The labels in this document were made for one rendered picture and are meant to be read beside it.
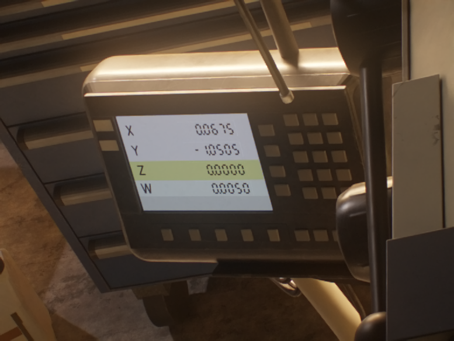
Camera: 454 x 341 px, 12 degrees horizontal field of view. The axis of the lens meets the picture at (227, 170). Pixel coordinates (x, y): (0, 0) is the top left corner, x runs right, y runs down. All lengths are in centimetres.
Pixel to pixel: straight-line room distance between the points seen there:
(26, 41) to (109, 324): 81
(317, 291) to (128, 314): 149
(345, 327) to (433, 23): 118
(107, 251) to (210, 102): 140
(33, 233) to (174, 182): 185
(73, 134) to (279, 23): 124
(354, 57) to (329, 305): 106
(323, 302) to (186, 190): 24
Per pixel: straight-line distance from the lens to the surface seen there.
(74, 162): 348
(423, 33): 131
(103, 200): 354
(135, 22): 320
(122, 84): 228
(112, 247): 360
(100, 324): 392
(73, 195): 351
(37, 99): 338
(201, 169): 228
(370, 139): 137
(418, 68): 130
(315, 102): 218
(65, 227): 361
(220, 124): 224
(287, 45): 221
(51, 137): 341
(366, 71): 140
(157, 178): 231
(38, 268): 408
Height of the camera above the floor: 274
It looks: 43 degrees down
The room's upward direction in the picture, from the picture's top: 29 degrees counter-clockwise
